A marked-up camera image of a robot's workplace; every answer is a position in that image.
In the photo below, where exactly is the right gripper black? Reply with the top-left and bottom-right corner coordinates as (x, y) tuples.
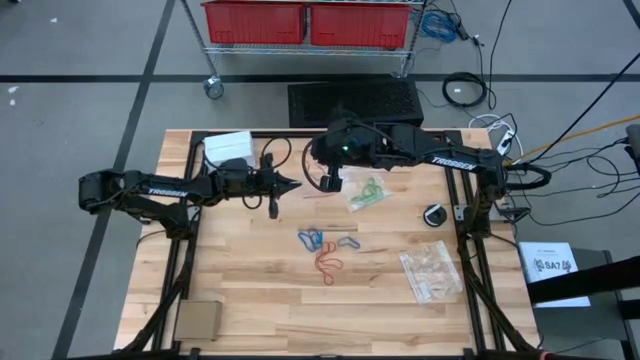
(312, 115), (401, 171)

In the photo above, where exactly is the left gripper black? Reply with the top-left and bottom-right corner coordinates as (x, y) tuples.
(234, 153), (303, 221)

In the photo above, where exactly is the black perforated computer case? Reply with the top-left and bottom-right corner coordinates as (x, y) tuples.
(286, 78), (426, 129)

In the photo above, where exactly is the white cardboard box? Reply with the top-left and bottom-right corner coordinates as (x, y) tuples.
(203, 130), (255, 167)

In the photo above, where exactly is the round tape spool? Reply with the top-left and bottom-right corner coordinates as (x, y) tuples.
(422, 203), (449, 229)

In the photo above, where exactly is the red plastic bin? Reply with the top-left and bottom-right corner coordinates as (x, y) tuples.
(200, 0), (307, 46)
(308, 1), (414, 50)

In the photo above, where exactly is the white power strip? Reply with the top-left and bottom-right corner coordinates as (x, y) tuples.
(495, 127), (516, 156)

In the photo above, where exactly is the brown cardboard pad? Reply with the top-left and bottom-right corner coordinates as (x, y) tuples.
(173, 299), (224, 343)

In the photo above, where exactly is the white printed paper sheet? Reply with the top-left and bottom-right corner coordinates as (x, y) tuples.
(518, 241), (592, 309)

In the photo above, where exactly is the black beam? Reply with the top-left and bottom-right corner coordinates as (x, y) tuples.
(526, 253), (640, 305)

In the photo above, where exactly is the grey cart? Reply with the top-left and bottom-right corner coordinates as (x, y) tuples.
(529, 247), (640, 360)

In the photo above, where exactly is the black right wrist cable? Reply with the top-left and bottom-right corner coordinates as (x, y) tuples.
(301, 138), (334, 194)

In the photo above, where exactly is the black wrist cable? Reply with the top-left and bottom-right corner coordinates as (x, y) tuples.
(301, 138), (334, 194)
(242, 135), (294, 211)

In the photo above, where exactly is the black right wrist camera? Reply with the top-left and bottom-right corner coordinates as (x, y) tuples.
(319, 164), (345, 194)

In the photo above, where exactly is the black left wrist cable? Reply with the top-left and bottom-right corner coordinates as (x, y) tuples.
(242, 135), (294, 211)

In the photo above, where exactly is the black aluminium table frame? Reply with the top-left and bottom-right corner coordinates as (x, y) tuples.
(117, 128), (549, 360)

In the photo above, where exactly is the black cable coil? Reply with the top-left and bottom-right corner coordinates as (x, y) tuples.
(441, 70), (490, 110)

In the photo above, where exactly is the white cable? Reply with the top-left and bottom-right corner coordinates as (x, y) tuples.
(468, 113), (525, 157)

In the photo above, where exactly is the chrome wire shelf rack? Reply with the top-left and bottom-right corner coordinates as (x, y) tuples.
(178, 0), (427, 100)

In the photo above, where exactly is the blue cable coil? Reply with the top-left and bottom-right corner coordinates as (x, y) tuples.
(421, 8), (460, 44)

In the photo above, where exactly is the thin black hanging cable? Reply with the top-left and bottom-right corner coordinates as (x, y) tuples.
(487, 0), (515, 111)

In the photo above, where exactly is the thick black arm hose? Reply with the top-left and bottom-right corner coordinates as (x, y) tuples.
(504, 162), (553, 191)

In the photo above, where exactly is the taut black cable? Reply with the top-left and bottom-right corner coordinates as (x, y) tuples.
(524, 64), (640, 166)

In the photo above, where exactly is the yellow floor cable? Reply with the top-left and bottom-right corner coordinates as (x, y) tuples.
(503, 114), (640, 166)

